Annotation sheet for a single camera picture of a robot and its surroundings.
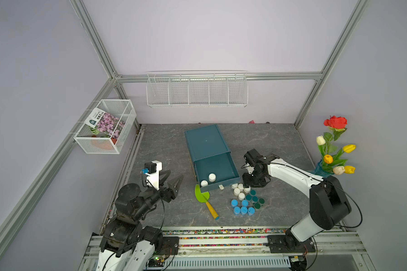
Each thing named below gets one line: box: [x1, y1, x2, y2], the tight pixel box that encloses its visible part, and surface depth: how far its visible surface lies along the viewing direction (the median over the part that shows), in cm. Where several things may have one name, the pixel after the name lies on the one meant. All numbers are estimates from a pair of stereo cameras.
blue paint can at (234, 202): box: [230, 198, 238, 207], surface depth 86 cm
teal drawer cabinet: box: [184, 124, 232, 163], surface depth 84 cm
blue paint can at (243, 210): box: [240, 206, 249, 215], surface depth 82 cm
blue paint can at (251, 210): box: [247, 206, 255, 216], surface depth 82 cm
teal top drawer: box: [193, 151, 241, 194], surface depth 79 cm
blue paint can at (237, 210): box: [233, 206, 241, 216], surface depth 83 cm
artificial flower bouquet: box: [316, 115, 357, 176], surface depth 74 cm
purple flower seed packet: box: [84, 107, 127, 139], surface depth 75 cm
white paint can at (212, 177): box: [208, 172, 216, 182], surface depth 78 cm
